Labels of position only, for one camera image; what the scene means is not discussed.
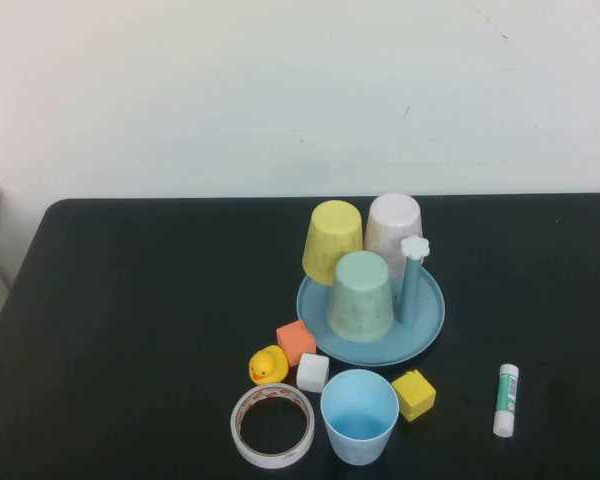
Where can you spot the white green glue stick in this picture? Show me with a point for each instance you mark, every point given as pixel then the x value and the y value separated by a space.
pixel 506 400

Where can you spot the white foam cube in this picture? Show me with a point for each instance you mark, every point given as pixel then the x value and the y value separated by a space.
pixel 312 372

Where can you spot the pale pink plastic cup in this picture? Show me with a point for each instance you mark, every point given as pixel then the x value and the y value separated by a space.
pixel 390 225

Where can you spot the light blue plastic cup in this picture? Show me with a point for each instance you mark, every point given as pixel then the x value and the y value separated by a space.
pixel 357 400

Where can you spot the blue cup stand tray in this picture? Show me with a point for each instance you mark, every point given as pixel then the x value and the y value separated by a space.
pixel 422 332

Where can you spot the yellow plastic cup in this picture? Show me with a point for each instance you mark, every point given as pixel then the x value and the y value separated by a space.
pixel 330 235

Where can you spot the yellow rubber duck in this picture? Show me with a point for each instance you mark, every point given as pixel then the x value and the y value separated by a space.
pixel 269 366

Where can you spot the pale green plastic cup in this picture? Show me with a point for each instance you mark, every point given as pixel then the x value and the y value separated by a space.
pixel 360 300

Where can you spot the orange foam cube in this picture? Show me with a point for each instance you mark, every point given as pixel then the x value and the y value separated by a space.
pixel 295 342

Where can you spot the white double-sided tape roll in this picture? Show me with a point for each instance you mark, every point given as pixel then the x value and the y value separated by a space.
pixel 270 460

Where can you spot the yellow foam cube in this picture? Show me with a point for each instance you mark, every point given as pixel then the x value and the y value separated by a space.
pixel 414 395

